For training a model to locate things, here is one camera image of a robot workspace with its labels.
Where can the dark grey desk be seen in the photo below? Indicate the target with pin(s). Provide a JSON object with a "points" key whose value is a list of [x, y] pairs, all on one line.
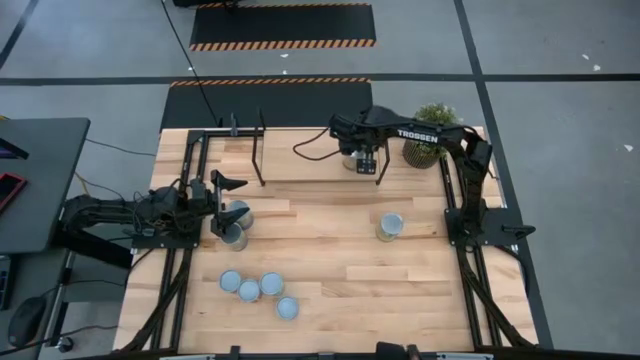
{"points": [[45, 175]]}

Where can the black computer mouse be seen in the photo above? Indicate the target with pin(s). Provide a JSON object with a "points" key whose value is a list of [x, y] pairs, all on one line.
{"points": [[27, 322]]}

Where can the black upright post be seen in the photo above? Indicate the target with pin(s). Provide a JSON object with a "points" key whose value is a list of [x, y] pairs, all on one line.
{"points": [[233, 125]]}

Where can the black device with purple edge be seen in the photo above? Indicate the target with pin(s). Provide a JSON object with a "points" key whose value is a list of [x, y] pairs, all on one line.
{"points": [[10, 149]]}

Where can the silver-topped food can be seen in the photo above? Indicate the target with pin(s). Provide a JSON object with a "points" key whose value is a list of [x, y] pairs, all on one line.
{"points": [[236, 241], [230, 281], [391, 223]]}

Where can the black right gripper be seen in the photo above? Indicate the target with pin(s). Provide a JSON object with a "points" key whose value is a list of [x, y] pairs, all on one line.
{"points": [[362, 127]]}

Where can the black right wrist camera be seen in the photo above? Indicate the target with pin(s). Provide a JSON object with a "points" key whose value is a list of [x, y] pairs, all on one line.
{"points": [[345, 147]]}

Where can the potted plant in ribbed pot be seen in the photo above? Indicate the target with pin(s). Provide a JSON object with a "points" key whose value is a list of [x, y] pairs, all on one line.
{"points": [[437, 114]]}

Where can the teal tuna fish can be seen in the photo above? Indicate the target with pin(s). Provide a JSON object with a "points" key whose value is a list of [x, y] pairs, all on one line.
{"points": [[287, 307]]}

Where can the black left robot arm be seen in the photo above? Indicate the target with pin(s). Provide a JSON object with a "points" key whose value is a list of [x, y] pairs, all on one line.
{"points": [[115, 210]]}

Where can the black caster wheel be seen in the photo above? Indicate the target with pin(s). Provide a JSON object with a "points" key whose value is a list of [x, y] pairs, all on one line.
{"points": [[65, 344]]}

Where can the red-edged black tablet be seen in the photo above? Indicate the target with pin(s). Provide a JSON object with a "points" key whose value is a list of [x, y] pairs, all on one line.
{"points": [[10, 187]]}

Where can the black rounded object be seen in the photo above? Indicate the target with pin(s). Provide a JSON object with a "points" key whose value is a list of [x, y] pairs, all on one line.
{"points": [[390, 351]]}

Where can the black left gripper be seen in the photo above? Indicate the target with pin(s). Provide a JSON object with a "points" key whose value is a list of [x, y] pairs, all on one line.
{"points": [[200, 200]]}

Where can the white vegetable print can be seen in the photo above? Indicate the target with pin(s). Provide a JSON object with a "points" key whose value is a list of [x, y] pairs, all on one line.
{"points": [[271, 283]]}

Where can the black desk base beam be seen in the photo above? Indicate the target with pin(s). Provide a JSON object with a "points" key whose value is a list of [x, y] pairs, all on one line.
{"points": [[100, 252]]}

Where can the diced tomatoes can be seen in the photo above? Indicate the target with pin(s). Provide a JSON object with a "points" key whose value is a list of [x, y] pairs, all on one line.
{"points": [[248, 290]]}

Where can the dark keyboard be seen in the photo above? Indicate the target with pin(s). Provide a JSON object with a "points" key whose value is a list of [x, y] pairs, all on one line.
{"points": [[4, 280]]}

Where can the yellow carrots can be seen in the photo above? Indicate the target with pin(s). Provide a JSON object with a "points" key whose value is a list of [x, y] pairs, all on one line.
{"points": [[350, 162]]}

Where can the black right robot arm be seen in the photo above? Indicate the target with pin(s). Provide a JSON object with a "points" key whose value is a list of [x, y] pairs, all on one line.
{"points": [[425, 135]]}

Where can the blue and yellow peas can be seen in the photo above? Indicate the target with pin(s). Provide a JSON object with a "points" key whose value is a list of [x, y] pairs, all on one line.
{"points": [[238, 203]]}

